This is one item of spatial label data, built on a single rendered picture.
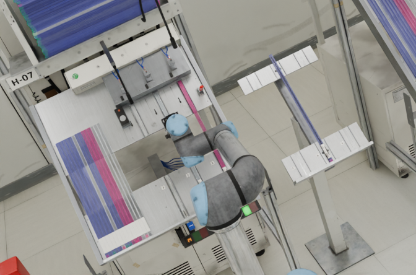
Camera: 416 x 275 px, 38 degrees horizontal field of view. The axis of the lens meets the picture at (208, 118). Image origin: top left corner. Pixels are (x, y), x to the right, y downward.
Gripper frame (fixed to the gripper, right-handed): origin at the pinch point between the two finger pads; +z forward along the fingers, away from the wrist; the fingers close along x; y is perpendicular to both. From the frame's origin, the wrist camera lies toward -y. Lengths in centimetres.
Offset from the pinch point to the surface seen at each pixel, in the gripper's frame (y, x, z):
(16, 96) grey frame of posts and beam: 42, 51, 6
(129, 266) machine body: -45, 44, 38
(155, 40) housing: 38.0, -9.2, 1.5
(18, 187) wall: 17, 106, 193
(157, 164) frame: -8.8, 12.0, 39.1
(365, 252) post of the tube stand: -90, -58, 35
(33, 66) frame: 48, 39, -6
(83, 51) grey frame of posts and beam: 45.9, 18.7, -0.9
